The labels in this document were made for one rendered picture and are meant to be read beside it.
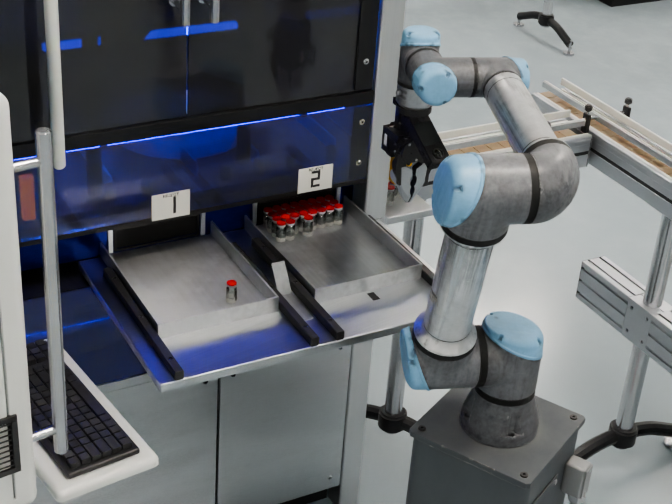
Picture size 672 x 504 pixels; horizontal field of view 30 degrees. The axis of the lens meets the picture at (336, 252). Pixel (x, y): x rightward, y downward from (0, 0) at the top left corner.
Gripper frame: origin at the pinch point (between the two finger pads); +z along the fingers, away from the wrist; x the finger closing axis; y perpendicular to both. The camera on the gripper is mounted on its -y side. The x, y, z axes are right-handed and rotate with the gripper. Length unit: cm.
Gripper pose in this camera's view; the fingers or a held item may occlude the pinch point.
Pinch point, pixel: (409, 198)
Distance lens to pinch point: 256.0
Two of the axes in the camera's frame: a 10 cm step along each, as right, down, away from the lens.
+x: -8.8, 1.9, -4.4
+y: -4.7, -4.7, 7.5
